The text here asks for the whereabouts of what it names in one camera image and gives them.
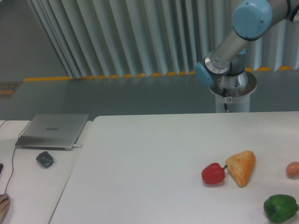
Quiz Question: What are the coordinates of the orange triangular bread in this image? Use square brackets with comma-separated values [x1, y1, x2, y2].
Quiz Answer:
[226, 151, 256, 188]

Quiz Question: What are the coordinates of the person's hand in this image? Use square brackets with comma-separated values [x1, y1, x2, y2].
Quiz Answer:
[0, 194, 10, 221]

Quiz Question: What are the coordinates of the white pleated curtain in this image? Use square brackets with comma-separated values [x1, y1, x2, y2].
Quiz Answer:
[27, 0, 299, 79]

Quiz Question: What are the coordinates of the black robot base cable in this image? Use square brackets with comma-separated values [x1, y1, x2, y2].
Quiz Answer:
[222, 87, 230, 113]

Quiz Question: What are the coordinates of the black mouse cable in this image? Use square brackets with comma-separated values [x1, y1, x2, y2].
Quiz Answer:
[0, 120, 33, 196]

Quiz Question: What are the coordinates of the brown egg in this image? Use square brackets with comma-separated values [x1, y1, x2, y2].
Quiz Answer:
[286, 161, 299, 179]

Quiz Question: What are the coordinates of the silver closed laptop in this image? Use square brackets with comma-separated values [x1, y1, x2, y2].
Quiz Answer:
[15, 114, 88, 150]

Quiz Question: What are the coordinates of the white USB plug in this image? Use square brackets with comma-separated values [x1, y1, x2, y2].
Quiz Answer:
[73, 144, 83, 148]

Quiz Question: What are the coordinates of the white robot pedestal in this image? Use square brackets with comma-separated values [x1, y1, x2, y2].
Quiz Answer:
[210, 71, 257, 113]

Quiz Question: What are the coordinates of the red bell pepper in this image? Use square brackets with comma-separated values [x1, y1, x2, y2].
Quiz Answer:
[201, 163, 228, 185]

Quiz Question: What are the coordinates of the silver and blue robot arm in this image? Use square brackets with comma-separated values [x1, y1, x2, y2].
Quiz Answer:
[194, 0, 299, 85]

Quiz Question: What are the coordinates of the green bell pepper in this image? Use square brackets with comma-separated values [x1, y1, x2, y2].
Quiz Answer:
[263, 194, 299, 224]

